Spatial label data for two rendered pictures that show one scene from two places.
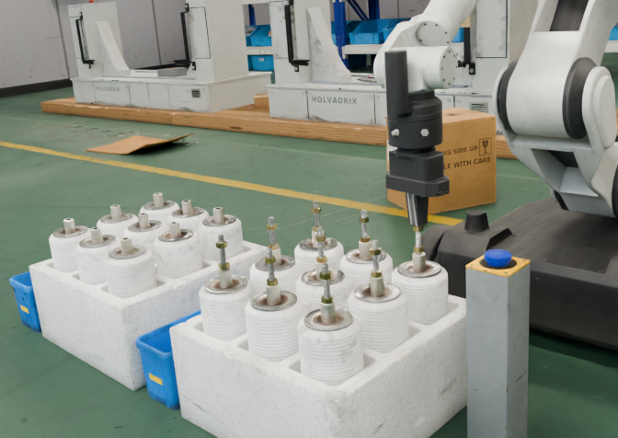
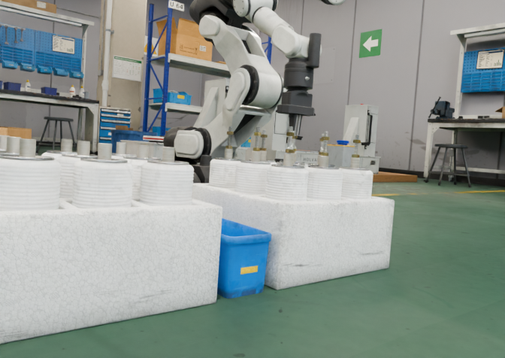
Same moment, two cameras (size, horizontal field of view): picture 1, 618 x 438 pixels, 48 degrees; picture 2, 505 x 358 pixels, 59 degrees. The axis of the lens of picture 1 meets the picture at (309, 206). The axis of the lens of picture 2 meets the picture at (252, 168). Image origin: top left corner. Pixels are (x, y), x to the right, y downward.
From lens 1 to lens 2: 1.63 m
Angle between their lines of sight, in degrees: 82
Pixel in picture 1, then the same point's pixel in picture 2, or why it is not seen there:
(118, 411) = (252, 310)
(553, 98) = (278, 84)
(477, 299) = (346, 161)
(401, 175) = (298, 104)
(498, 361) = not seen: hidden behind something
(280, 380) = (367, 203)
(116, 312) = (215, 213)
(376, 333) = not seen: hidden behind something
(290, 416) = (370, 225)
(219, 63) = not seen: outside the picture
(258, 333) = (339, 184)
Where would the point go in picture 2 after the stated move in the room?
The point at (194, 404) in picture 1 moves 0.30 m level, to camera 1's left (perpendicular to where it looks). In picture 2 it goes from (295, 265) to (288, 320)
